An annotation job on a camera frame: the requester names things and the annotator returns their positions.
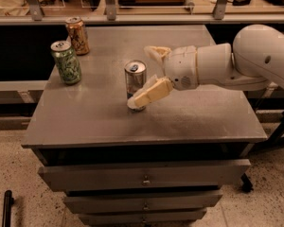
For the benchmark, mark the grey metal railing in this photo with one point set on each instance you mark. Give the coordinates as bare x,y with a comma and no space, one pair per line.
55,12

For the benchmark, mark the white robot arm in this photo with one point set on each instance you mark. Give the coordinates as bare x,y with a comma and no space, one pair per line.
251,62

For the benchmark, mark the orange brown soda can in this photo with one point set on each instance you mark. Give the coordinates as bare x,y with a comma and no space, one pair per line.
78,35

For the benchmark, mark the grey drawer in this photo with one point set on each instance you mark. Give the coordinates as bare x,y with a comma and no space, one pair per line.
142,202
143,175
146,217

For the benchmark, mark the green soda can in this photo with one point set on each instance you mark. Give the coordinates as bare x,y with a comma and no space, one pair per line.
66,61

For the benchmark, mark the black pole on floor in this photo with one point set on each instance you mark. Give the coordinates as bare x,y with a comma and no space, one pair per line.
8,202

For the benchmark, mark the bottom grey drawer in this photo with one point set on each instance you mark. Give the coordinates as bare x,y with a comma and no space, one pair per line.
146,217

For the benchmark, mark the top grey drawer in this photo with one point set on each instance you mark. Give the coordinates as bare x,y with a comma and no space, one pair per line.
143,175

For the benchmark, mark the black caster wheel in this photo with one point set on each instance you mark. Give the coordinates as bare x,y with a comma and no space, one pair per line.
246,184

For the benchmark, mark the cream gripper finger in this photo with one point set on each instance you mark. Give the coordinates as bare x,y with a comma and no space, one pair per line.
154,89
157,53

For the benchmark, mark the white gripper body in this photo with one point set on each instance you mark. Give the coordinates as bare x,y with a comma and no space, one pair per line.
181,67

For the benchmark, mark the middle grey drawer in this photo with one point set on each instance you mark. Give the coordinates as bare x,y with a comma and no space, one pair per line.
142,202

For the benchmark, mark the silver blue redbull can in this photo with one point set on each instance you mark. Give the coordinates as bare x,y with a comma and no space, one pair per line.
135,76

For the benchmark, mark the grey drawer cabinet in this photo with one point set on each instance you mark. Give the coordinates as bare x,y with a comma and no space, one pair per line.
90,124

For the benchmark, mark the black stand leg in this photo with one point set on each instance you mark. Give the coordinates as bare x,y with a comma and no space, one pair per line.
276,139

